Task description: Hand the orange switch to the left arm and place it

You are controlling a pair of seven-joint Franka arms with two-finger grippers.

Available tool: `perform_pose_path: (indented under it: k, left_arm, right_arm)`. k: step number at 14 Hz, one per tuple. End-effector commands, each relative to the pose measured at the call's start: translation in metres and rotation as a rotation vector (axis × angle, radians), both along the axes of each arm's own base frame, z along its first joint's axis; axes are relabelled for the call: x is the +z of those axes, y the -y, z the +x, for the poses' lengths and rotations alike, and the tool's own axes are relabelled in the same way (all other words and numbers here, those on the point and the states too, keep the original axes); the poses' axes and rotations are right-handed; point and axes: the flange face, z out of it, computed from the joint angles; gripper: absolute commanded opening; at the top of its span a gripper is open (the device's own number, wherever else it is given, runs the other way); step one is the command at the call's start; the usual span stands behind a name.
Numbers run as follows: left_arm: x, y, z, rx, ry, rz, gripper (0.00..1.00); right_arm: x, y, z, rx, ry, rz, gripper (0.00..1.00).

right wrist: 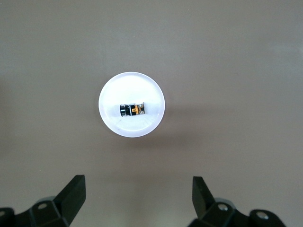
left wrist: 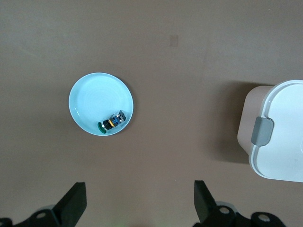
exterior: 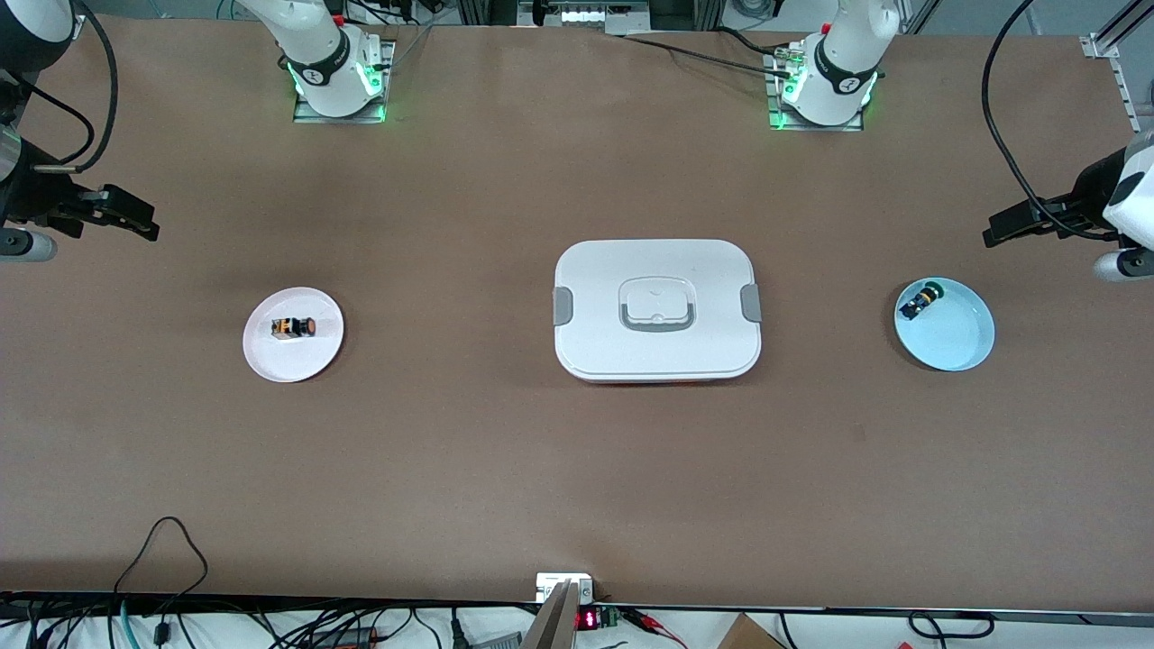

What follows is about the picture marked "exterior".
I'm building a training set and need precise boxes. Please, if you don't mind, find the white lidded box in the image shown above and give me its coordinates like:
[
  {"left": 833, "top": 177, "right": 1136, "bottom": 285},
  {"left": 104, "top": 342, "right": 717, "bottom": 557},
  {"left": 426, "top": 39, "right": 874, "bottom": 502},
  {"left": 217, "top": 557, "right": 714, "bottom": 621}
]
[{"left": 553, "top": 239, "right": 764, "bottom": 387}]

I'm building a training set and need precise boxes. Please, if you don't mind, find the light blue round plate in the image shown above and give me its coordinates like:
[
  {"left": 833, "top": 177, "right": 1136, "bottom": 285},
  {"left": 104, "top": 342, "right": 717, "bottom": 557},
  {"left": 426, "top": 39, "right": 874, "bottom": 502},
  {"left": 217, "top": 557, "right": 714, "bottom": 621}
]
[{"left": 893, "top": 277, "right": 996, "bottom": 372}]

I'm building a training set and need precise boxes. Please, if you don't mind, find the pale pink round plate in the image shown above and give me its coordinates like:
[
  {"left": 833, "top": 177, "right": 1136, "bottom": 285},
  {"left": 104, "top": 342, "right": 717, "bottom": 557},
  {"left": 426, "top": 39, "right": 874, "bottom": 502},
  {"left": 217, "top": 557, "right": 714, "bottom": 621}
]
[{"left": 243, "top": 287, "right": 345, "bottom": 384}]

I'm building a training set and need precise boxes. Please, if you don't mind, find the white power strip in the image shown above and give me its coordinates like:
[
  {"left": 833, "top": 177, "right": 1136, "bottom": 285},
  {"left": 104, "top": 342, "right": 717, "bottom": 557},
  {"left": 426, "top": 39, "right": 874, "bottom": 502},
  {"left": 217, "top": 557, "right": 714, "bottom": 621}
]
[{"left": 559, "top": 3, "right": 634, "bottom": 26}]

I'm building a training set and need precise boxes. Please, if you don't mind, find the brown cardboard piece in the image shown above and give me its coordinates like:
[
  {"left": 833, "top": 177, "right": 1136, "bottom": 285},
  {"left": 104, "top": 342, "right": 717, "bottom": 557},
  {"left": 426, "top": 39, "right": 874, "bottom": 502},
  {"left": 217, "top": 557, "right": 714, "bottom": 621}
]
[{"left": 717, "top": 613, "right": 787, "bottom": 649}]

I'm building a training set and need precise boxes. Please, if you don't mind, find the red clip lead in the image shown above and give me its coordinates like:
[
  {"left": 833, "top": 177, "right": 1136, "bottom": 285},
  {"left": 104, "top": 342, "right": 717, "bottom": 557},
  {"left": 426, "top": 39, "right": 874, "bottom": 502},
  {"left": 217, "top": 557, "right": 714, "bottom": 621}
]
[{"left": 622, "top": 608, "right": 688, "bottom": 648}]

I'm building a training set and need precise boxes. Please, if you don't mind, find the green blue switch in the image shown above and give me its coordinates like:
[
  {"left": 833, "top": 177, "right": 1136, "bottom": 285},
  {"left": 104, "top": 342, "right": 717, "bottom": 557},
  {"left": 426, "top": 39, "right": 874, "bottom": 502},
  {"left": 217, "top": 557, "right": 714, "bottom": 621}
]
[{"left": 902, "top": 282, "right": 946, "bottom": 323}]

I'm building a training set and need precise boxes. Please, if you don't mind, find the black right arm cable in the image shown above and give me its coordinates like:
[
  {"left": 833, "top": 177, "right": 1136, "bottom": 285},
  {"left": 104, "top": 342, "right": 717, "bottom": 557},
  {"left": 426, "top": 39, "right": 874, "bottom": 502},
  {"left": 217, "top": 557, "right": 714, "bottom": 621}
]
[{"left": 14, "top": 0, "right": 120, "bottom": 174}]

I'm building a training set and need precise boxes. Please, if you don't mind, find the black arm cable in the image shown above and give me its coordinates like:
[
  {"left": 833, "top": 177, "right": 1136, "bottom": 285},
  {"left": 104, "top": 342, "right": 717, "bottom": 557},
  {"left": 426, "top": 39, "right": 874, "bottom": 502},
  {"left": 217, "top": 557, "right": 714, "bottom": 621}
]
[
  {"left": 981, "top": 0, "right": 1128, "bottom": 242},
  {"left": 14, "top": 0, "right": 120, "bottom": 174}
]

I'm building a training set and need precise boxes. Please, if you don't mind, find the perforated metal rail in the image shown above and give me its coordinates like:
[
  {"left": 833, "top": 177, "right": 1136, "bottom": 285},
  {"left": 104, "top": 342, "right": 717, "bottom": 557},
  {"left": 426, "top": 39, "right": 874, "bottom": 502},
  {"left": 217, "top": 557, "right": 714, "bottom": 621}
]
[{"left": 1113, "top": 54, "right": 1154, "bottom": 138}]

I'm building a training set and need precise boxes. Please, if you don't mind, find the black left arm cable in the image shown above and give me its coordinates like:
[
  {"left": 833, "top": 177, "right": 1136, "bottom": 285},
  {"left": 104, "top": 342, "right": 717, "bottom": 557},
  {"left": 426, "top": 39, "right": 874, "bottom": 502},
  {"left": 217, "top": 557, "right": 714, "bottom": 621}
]
[{"left": 981, "top": 0, "right": 1128, "bottom": 242}]

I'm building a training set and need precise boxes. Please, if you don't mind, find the aluminium frame profile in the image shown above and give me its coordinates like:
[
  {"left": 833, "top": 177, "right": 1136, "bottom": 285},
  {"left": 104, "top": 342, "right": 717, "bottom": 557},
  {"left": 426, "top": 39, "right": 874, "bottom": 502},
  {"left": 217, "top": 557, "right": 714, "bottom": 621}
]
[{"left": 1080, "top": 0, "right": 1154, "bottom": 60}]

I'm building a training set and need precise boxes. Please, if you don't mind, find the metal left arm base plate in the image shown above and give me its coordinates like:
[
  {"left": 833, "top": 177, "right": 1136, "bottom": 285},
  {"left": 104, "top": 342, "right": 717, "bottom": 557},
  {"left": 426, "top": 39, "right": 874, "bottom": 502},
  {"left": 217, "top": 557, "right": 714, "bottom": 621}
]
[{"left": 765, "top": 41, "right": 868, "bottom": 133}]

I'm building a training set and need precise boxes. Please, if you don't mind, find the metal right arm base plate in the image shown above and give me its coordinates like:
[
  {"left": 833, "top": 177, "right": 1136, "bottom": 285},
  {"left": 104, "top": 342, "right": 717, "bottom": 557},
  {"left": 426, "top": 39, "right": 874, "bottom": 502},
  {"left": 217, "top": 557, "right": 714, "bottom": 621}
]
[{"left": 293, "top": 41, "right": 398, "bottom": 124}]

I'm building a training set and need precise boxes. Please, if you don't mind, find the black looped cable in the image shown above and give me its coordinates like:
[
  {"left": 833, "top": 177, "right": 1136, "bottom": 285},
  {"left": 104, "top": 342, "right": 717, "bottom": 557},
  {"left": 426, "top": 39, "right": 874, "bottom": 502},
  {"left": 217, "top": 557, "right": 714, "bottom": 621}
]
[{"left": 113, "top": 516, "right": 210, "bottom": 600}]

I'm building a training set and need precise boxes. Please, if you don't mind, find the black cable on table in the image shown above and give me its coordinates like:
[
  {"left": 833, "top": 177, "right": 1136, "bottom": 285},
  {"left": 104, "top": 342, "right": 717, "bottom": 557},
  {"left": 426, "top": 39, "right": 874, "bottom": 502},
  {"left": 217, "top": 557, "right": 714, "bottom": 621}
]
[{"left": 620, "top": 25, "right": 799, "bottom": 80}]

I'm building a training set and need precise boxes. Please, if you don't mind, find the black coiled cable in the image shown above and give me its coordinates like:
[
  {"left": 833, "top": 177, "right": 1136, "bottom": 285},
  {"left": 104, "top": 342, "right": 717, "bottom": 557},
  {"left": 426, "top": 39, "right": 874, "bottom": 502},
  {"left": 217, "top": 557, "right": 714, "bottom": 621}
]
[{"left": 908, "top": 610, "right": 997, "bottom": 639}]

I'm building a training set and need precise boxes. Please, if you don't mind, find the white camera bracket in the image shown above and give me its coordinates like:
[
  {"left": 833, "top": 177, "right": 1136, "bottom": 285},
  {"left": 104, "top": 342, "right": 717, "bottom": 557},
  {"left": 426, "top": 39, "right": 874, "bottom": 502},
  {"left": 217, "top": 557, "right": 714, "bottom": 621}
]
[{"left": 536, "top": 572, "right": 596, "bottom": 605}]

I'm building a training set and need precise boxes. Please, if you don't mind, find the aluminium camera bar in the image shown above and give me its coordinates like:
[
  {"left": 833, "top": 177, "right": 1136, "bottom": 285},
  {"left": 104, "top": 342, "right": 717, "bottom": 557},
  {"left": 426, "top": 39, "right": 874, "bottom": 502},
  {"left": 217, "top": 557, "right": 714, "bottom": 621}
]
[{"left": 521, "top": 581, "right": 581, "bottom": 649}]

